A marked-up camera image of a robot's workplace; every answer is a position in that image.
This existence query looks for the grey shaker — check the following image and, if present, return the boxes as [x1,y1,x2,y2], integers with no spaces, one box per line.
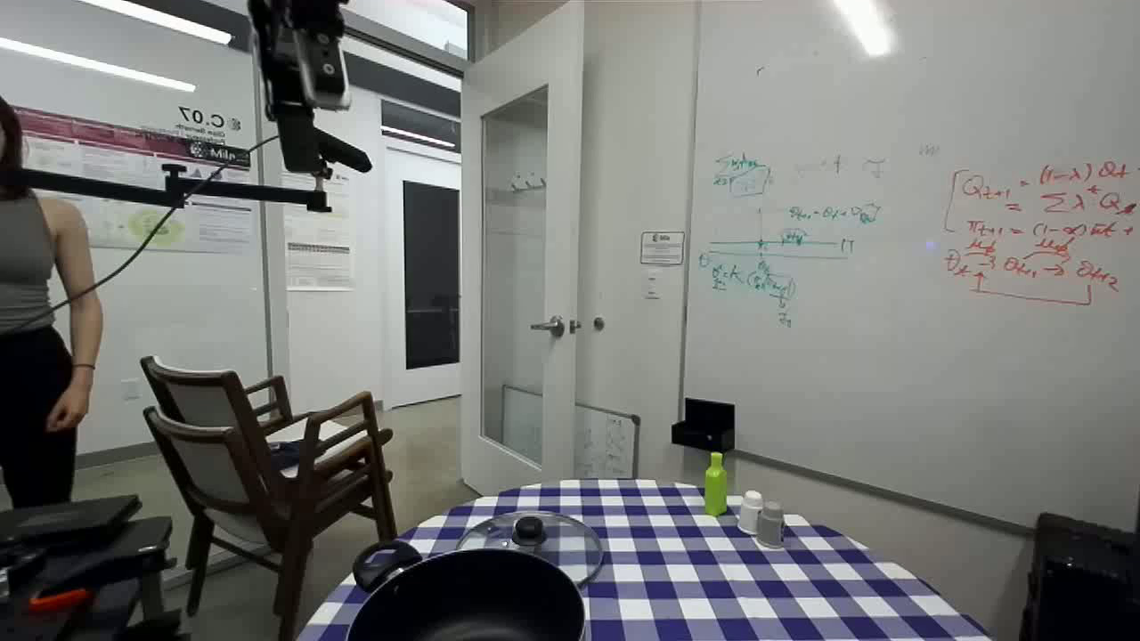
[756,500,786,550]

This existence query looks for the white wall sign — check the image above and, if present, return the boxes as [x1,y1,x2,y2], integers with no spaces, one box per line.
[639,231,687,267]

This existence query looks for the green bottle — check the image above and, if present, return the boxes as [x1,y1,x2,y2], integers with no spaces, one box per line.
[704,450,729,518]

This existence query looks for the white door with dark window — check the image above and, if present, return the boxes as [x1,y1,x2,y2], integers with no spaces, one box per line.
[382,142,462,410]

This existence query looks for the black cart with gear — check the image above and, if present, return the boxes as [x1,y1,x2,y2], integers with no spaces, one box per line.
[0,515,184,641]

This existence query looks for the camera on mount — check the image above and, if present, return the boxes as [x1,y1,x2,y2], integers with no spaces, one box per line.
[0,0,374,214]

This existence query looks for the black box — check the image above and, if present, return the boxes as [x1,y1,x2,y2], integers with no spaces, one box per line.
[1019,511,1140,641]

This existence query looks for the small leaning whiteboard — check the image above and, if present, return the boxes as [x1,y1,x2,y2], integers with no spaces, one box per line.
[501,384,641,483]

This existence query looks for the white paper notice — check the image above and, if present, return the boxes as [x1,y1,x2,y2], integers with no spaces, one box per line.
[283,169,356,293]

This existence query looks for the black cable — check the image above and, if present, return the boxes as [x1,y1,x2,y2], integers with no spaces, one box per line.
[0,134,282,336]

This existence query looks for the black marker holder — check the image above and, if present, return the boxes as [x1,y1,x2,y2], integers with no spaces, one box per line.
[671,397,737,454]

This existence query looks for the glass lid with black knob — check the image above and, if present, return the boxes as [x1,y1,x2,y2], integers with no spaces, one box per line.
[455,509,606,588]

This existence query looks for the pair of wooden chairs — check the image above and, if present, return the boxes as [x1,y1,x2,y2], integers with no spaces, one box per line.
[140,355,400,641]

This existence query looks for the white door with glass pane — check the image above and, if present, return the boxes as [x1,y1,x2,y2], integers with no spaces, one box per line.
[460,0,587,498]

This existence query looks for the large wall poster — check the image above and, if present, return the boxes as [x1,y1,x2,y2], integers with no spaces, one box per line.
[16,106,260,256]

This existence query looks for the blue white checkered tablecloth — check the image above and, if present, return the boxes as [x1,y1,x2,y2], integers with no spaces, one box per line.
[297,480,995,641]

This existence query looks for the black cooking pot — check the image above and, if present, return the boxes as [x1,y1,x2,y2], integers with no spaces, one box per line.
[346,540,590,641]

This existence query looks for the person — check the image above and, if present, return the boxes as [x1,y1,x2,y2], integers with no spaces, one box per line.
[0,96,104,510]

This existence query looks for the black laptop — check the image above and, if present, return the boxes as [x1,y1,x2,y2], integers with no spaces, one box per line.
[0,494,143,550]

